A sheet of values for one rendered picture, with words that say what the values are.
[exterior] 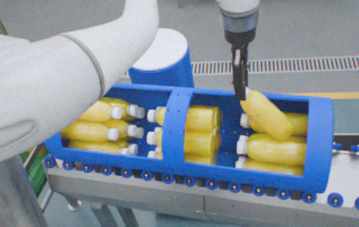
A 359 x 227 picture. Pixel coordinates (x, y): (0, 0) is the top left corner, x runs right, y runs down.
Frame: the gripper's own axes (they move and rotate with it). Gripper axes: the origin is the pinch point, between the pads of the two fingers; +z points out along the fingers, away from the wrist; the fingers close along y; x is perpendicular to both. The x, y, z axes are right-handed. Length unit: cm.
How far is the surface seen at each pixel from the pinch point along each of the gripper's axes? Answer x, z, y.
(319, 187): -22.8, 24.1, -14.1
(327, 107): -23.1, 8.9, 2.4
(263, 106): -6.3, 5.6, -1.9
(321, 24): -36, 134, 210
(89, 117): 49, 16, -4
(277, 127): -10.3, 12.6, -3.3
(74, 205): 105, 129, 18
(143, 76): 46, 33, 34
